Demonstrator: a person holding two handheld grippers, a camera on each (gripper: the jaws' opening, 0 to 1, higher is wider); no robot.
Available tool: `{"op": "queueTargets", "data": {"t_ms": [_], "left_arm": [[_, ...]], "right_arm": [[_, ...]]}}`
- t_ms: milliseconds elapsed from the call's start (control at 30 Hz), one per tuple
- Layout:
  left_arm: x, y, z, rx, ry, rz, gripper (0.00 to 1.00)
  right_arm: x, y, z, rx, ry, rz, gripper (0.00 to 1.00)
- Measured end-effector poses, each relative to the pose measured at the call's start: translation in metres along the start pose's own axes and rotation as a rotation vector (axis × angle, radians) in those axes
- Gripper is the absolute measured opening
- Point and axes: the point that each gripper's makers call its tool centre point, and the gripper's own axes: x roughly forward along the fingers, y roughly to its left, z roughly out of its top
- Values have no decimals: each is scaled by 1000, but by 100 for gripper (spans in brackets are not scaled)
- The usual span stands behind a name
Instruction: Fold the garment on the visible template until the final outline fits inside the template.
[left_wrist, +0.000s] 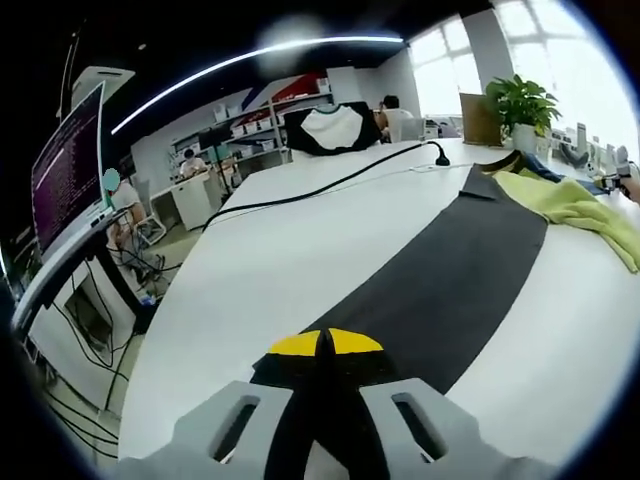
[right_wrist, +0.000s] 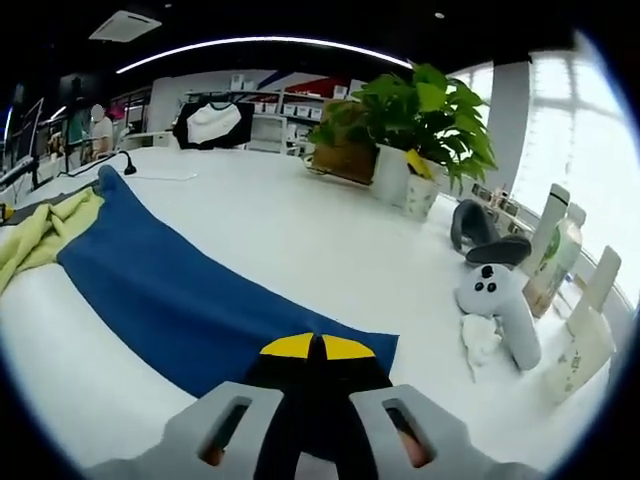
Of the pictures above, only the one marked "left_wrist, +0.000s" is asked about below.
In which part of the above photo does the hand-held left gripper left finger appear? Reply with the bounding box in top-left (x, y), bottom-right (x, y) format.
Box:
top-left (118, 328), bottom-right (331, 480)

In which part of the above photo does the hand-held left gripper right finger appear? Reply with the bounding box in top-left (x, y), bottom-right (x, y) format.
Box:
top-left (323, 326), bottom-right (559, 480)

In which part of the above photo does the yellow-green grey blue garment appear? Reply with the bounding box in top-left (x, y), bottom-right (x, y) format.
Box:
top-left (249, 148), bottom-right (640, 396)

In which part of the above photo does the dark grey desk object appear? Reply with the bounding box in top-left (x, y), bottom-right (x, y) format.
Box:
top-left (558, 142), bottom-right (591, 169)

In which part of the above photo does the large bright window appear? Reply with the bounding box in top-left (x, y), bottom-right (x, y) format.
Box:
top-left (504, 0), bottom-right (631, 131)

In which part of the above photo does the green potted plant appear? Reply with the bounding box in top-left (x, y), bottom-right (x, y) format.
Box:
top-left (484, 74), bottom-right (561, 151)

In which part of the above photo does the brown cardboard box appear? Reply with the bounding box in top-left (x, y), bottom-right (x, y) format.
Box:
top-left (458, 92), bottom-right (504, 147)

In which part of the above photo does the narrow bright window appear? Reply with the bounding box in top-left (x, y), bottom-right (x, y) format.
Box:
top-left (409, 22), bottom-right (489, 119)

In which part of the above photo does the white office chair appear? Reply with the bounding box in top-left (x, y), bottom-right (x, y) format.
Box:
top-left (399, 117), bottom-right (431, 144)

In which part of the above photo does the white cabinet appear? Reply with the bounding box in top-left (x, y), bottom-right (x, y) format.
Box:
top-left (149, 173), bottom-right (224, 232)

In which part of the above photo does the black-legged laptop stand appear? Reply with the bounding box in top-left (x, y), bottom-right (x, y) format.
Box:
top-left (9, 209), bottom-right (149, 344)

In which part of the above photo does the black and white raglan shirt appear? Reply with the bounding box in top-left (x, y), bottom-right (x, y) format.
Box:
top-left (284, 101), bottom-right (384, 156)

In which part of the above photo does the black monitor on tripod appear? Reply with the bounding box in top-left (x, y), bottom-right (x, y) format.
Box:
top-left (198, 127), bottom-right (237, 194)

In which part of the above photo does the long ceiling light strip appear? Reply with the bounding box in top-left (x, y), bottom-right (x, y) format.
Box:
top-left (110, 34), bottom-right (405, 135)

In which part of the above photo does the white laptop with purple screen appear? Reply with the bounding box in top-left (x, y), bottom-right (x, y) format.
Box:
top-left (30, 79), bottom-right (117, 264)

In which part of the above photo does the shelf with white boxes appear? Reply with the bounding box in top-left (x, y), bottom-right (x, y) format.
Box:
top-left (169, 72), bottom-right (336, 166)

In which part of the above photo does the ceiling air conditioner unit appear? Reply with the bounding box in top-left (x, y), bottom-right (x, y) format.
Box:
top-left (72, 66), bottom-right (136, 96)

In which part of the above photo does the bundle of black cables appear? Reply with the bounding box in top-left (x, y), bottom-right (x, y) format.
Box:
top-left (44, 239), bottom-right (181, 446)

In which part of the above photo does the black table cable with plug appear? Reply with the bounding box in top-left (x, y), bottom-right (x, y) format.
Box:
top-left (201, 141), bottom-right (452, 234)

